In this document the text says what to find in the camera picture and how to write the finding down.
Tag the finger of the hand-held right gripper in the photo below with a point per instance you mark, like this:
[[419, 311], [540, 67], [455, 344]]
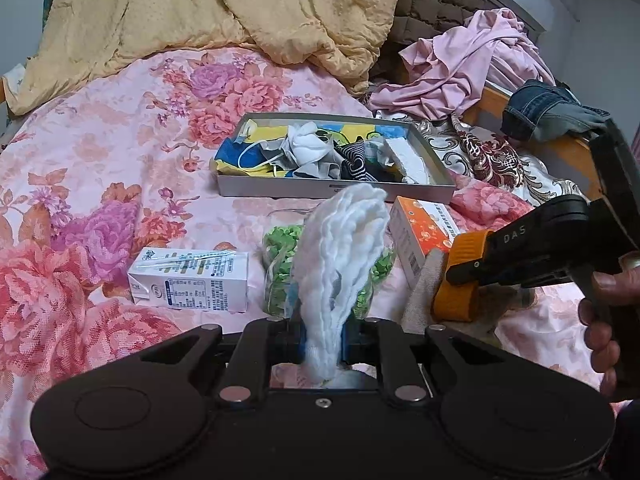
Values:
[[457, 302], [470, 257]]

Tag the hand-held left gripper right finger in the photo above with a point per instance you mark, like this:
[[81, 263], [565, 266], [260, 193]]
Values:
[[352, 340]]

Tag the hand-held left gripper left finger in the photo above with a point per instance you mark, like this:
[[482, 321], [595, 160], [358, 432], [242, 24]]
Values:
[[302, 345]]

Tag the beige cloth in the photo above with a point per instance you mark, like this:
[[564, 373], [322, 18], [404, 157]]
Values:
[[422, 290]]

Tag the white cotton towel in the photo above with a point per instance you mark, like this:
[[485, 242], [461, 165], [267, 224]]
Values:
[[340, 260]]

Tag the white foam block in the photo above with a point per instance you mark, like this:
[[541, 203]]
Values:
[[405, 157]]

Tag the black white striped sock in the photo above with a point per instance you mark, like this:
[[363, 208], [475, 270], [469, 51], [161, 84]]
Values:
[[357, 162]]

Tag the grey box with painted bottom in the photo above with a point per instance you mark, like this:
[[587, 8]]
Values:
[[300, 191]]

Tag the grey cloth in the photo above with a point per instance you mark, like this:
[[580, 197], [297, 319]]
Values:
[[320, 169]]

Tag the person's right hand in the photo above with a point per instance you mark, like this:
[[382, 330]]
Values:
[[607, 289]]

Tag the orange medicine box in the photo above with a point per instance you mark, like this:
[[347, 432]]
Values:
[[420, 230]]

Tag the bag of green pieces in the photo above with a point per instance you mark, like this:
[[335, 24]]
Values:
[[280, 260]]

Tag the brocade patterned cloth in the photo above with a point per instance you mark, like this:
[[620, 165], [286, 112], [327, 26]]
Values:
[[480, 155]]

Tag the blue jeans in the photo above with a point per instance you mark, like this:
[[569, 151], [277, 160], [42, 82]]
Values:
[[545, 110]]

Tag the white milk carton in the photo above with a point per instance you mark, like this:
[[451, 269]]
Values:
[[190, 285]]

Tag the pink garment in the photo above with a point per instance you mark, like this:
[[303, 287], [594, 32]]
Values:
[[460, 70]]

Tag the grey face mask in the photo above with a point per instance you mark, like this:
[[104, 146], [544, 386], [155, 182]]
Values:
[[272, 149]]

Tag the pink floral bed sheet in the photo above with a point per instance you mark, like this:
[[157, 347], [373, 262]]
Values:
[[100, 185]]

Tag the yellow quilt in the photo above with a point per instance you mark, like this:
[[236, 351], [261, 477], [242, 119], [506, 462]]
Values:
[[150, 10]]

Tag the wooden bed rail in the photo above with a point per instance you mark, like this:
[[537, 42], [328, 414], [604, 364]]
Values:
[[565, 155]]

